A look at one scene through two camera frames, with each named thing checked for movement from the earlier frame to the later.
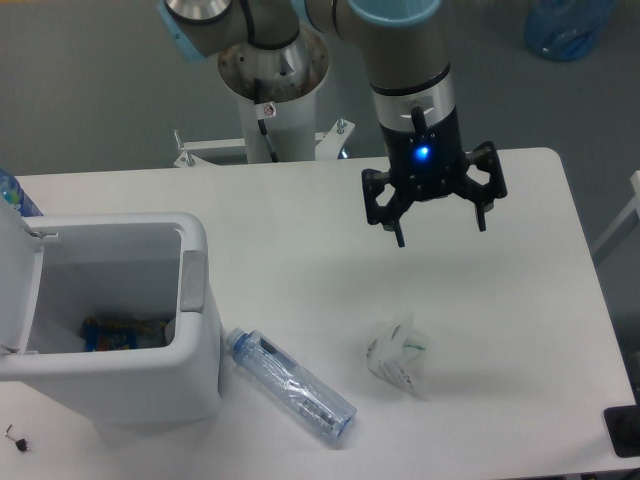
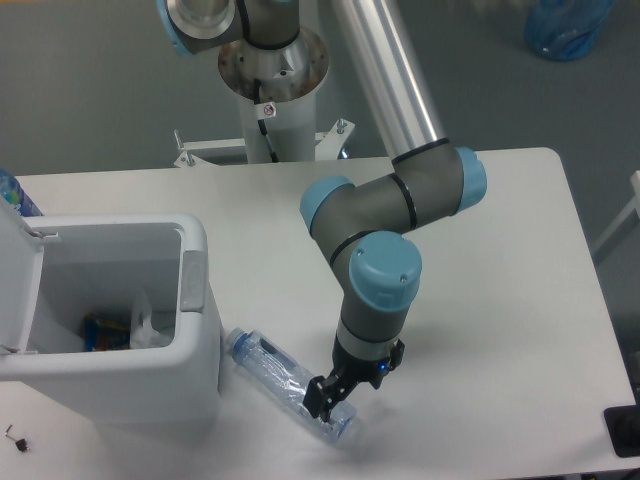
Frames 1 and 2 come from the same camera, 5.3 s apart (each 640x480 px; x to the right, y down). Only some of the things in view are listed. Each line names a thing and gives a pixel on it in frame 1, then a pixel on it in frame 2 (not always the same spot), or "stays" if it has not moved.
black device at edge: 623,424 stays
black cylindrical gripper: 427,161 → 348,371
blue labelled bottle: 12,191 stays
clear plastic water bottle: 306,395 stays
